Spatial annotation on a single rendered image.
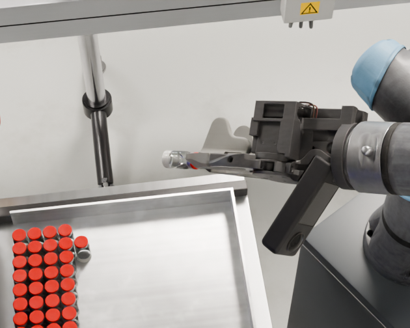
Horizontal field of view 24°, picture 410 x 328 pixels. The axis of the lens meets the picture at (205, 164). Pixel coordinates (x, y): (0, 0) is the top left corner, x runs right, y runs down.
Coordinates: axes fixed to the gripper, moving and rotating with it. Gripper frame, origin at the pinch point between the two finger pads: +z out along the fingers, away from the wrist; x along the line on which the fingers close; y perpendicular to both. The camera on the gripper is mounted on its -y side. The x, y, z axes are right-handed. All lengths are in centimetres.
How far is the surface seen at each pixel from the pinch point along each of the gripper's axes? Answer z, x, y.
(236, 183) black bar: 16.8, -33.0, 2.1
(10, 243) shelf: 42.2, -12.1, -12.2
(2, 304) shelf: 38.2, -9.0, -21.2
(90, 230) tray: 33.1, -19.4, -8.5
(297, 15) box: 50, -98, 51
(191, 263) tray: 18.5, -26.4, -11.1
